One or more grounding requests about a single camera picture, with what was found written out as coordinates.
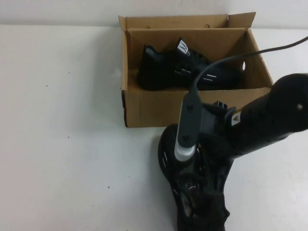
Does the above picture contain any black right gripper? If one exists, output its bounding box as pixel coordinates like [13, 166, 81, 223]
[199, 101, 256, 193]

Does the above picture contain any black sneaker with white stripes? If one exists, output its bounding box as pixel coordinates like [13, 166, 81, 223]
[157, 124, 232, 231]

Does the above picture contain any brown cardboard shoe box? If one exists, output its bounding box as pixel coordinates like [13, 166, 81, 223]
[117, 12, 274, 128]

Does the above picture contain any black sneaker with white tag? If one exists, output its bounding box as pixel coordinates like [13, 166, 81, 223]
[137, 36, 246, 91]

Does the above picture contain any black right camera cable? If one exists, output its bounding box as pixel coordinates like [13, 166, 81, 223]
[190, 36, 308, 97]

